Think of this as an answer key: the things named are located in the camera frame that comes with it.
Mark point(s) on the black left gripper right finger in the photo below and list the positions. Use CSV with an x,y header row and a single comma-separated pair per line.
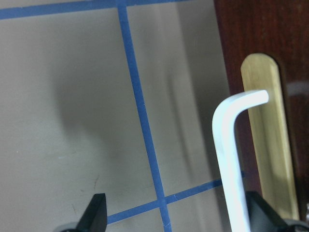
x,y
262,217

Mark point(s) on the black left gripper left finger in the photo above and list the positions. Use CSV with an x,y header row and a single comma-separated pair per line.
x,y
94,218

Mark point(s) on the dark wooden drawer cabinet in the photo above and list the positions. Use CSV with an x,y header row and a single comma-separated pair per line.
x,y
266,46

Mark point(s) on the brass handle plate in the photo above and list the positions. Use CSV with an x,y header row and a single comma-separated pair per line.
x,y
270,135

